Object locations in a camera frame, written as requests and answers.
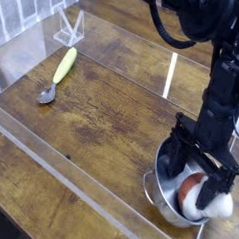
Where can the clear acrylic triangle stand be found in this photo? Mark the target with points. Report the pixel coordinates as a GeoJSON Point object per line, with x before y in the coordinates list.
{"type": "Point", "coordinates": [69, 35]}

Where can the yellow handled metal spoon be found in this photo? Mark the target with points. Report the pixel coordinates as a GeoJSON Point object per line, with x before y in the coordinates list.
{"type": "Point", "coordinates": [66, 64]}

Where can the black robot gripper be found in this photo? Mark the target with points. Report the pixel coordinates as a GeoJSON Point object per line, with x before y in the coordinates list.
{"type": "Point", "coordinates": [206, 141]}

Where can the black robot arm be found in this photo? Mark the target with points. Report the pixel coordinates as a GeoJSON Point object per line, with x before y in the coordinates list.
{"type": "Point", "coordinates": [182, 24]}

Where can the silver metal pot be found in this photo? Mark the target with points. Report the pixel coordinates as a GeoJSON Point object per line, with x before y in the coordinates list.
{"type": "Point", "coordinates": [162, 191]}

